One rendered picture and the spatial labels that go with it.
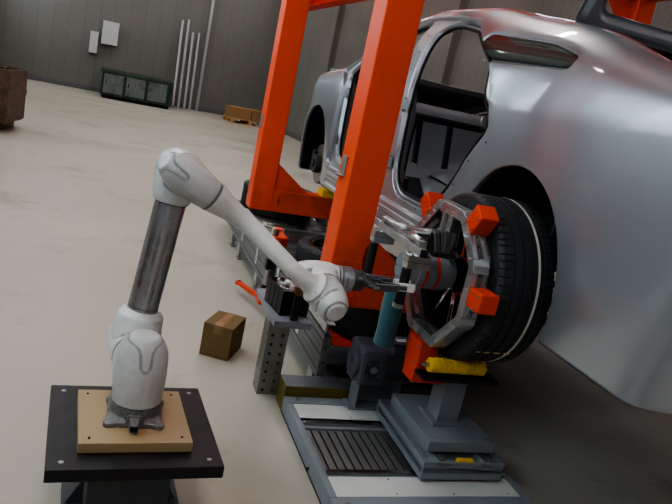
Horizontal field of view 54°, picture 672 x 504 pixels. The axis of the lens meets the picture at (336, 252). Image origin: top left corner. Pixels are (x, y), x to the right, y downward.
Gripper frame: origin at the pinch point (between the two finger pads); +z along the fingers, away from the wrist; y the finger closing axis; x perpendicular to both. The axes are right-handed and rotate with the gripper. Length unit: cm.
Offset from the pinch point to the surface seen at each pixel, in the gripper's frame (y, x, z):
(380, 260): -61, -8, 16
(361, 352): -43, -45, 9
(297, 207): -253, -26, 28
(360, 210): -60, 14, 1
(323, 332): -73, -49, 1
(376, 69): -60, 73, -6
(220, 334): -109, -70, -40
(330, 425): -34, -76, -1
